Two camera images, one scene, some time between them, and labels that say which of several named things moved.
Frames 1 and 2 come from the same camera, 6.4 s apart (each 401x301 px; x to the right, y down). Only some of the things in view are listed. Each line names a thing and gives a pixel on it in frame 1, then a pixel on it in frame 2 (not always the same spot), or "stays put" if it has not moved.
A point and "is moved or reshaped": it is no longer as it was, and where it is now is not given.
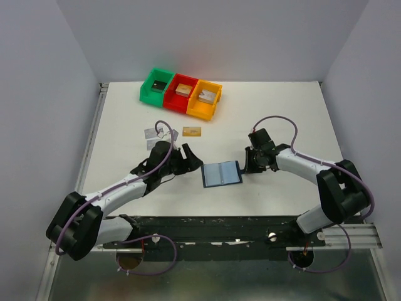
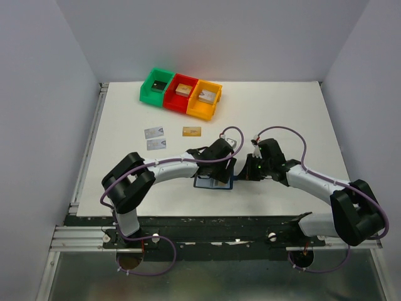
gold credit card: [192, 131] stays put
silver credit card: [150, 133] stays put
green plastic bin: [153, 97] stays put
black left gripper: [191, 163] -> [225, 174]
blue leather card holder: [220, 174] is moved or reshaped
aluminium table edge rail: [83, 169] stays put
